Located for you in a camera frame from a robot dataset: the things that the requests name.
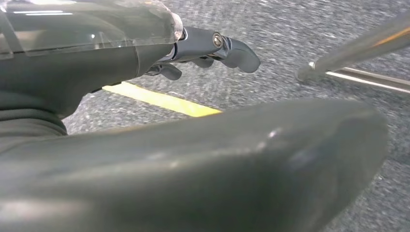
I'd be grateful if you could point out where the yellow floor tape square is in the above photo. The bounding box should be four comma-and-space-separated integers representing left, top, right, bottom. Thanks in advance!
102, 81, 223, 118

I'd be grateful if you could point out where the stainless steel workbench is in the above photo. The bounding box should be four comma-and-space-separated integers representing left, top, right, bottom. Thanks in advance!
296, 13, 410, 95

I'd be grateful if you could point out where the left robot arm sleeve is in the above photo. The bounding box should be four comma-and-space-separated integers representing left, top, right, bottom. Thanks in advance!
0, 91, 69, 154

